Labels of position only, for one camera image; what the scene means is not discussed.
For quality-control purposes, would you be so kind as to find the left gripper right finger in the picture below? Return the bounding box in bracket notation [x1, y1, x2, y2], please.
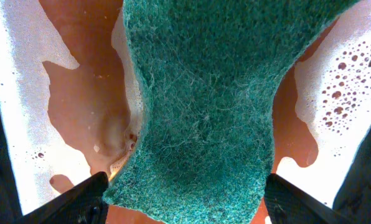
[264, 174, 352, 224]

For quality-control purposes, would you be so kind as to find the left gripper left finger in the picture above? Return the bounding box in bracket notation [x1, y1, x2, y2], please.
[14, 172, 109, 224]

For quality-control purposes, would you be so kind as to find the green and yellow sponge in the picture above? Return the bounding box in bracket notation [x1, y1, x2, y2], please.
[103, 0, 354, 223]

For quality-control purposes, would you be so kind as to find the rectangular tray with red water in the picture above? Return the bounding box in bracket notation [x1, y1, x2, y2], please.
[0, 1, 371, 223]

